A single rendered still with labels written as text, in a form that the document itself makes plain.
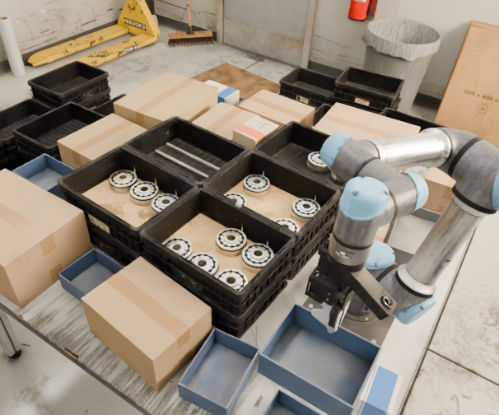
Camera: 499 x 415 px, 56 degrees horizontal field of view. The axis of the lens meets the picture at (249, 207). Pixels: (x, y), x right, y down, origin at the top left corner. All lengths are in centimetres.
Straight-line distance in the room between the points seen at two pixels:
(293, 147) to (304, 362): 120
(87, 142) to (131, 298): 85
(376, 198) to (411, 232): 109
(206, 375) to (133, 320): 26
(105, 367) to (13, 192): 69
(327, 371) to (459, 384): 148
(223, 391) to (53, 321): 58
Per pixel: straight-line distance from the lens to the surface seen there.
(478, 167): 120
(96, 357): 150
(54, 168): 206
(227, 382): 142
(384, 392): 138
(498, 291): 294
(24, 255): 156
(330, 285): 92
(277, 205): 173
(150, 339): 131
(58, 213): 165
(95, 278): 168
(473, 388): 249
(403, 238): 183
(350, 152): 93
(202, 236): 159
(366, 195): 79
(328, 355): 106
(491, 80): 412
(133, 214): 170
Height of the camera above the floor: 195
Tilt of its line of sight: 41 degrees down
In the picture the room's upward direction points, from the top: 4 degrees clockwise
